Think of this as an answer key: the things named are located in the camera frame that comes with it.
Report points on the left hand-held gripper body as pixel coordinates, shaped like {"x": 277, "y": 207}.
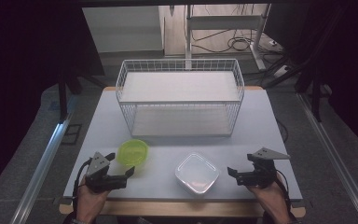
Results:
{"x": 101, "y": 182}

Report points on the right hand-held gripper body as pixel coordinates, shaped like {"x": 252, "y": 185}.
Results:
{"x": 261, "y": 179}

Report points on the clear container with green lid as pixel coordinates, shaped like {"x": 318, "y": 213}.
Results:
{"x": 133, "y": 152}

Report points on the person's left hand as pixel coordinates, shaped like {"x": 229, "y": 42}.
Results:
{"x": 88, "y": 203}

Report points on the person's right hand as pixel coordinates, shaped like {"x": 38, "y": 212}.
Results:
{"x": 273, "y": 202}

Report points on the white square container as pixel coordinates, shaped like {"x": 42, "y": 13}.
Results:
{"x": 196, "y": 172}

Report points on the black stand legs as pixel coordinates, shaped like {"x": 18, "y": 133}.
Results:
{"x": 63, "y": 96}
{"x": 315, "y": 96}

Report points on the white power strip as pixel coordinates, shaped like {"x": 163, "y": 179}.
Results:
{"x": 282, "y": 71}

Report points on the white cabinet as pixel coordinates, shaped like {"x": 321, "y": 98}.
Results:
{"x": 124, "y": 29}

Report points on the black floor frame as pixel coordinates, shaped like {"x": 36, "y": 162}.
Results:
{"x": 71, "y": 134}

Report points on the aluminium floor rail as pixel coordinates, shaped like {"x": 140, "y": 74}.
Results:
{"x": 335, "y": 149}
{"x": 40, "y": 171}

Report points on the white standing desk frame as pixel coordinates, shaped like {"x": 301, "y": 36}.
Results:
{"x": 225, "y": 22}

